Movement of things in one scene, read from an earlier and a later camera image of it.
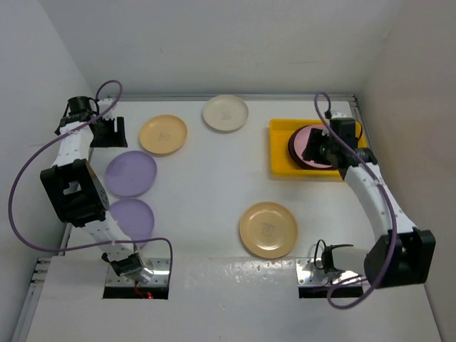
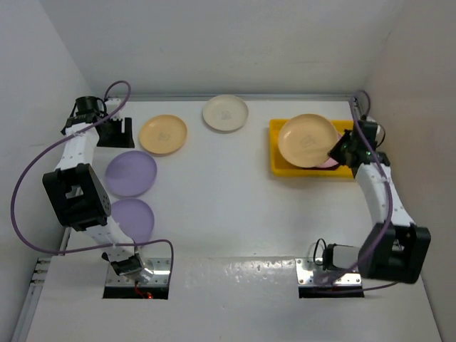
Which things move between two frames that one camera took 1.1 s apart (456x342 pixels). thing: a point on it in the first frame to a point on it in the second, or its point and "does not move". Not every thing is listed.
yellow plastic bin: [281, 162] does not move
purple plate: [135, 218] does not move
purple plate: [130, 173] does not move
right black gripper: [311, 152] to [333, 154]
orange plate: [268, 229] to [305, 140]
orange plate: [162, 134] does not move
